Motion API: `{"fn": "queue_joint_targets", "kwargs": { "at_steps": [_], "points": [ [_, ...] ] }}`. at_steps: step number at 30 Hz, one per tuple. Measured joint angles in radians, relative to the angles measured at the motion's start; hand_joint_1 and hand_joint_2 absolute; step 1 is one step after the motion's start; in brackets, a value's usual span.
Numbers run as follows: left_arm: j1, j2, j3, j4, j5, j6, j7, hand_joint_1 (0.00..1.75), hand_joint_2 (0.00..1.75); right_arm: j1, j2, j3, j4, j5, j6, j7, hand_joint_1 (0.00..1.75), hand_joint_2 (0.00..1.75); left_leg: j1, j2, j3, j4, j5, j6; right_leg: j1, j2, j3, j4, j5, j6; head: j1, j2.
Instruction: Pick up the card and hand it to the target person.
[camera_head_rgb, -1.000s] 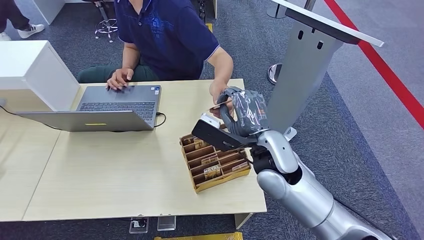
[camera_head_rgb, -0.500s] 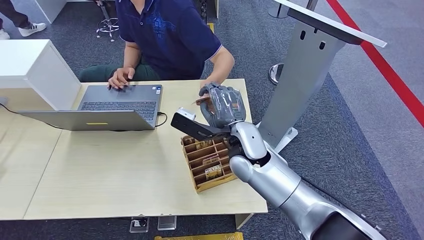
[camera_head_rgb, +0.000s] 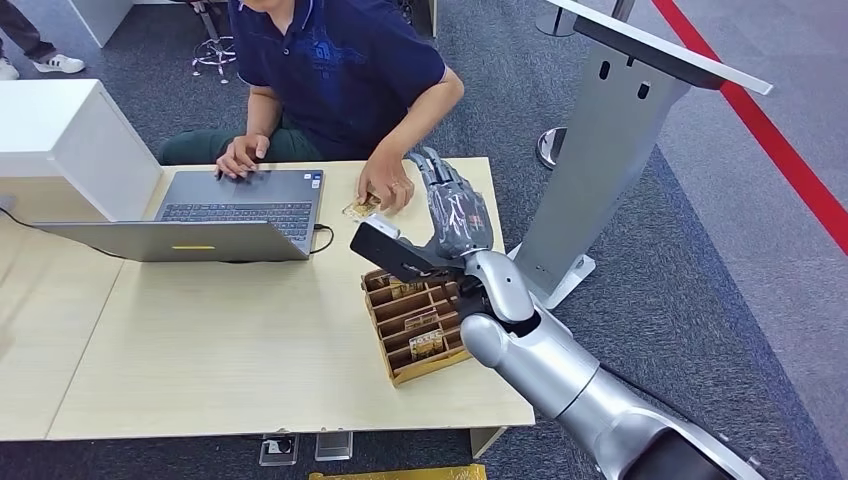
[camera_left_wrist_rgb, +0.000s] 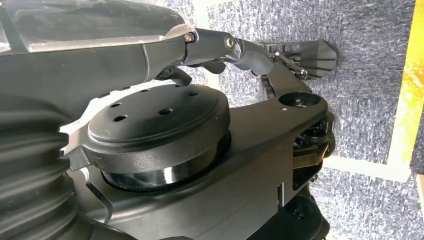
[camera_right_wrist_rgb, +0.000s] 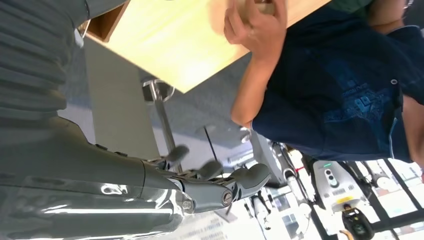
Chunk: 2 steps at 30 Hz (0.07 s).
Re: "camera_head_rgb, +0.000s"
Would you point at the person's left hand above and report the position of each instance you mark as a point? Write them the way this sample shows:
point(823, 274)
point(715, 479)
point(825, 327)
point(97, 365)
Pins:
point(385, 184)

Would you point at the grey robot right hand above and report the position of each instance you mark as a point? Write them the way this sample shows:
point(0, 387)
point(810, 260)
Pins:
point(460, 218)

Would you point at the person's right hand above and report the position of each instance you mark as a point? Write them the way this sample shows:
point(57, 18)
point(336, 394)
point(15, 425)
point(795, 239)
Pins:
point(240, 156)

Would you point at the person's right forearm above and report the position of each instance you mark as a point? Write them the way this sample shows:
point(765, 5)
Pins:
point(263, 114)

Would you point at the person's left forearm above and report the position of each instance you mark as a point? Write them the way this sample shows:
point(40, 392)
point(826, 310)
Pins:
point(424, 112)

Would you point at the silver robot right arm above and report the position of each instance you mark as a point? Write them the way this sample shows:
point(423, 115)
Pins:
point(563, 371)

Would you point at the seated person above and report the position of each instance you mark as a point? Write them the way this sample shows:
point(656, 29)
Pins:
point(338, 66)

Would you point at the wooden slotted card holder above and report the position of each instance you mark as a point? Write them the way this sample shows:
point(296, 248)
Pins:
point(424, 371)

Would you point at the standing person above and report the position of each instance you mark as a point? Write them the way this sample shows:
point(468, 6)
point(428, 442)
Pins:
point(33, 46)

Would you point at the grey laptop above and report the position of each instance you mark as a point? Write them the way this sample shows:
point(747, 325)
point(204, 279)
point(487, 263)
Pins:
point(238, 205)

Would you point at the chrome chair base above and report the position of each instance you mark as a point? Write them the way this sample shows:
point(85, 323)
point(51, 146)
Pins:
point(216, 52)

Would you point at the chrome stanchion base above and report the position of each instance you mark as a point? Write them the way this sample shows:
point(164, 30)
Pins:
point(555, 24)
point(548, 149)

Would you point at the grey metal lectern stand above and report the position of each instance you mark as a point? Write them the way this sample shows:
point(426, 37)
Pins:
point(596, 166)

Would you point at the white furniture panel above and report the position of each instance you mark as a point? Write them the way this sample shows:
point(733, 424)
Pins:
point(106, 16)

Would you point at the table leg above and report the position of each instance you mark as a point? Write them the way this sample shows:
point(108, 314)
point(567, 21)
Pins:
point(487, 440)

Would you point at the floor socket box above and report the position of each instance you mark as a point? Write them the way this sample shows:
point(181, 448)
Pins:
point(333, 446)
point(278, 450)

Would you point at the yellow sheet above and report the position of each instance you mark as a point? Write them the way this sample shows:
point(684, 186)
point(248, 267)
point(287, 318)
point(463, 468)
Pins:
point(411, 474)

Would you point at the black wrist camera pale box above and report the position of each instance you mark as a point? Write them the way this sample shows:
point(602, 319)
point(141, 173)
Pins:
point(391, 255)

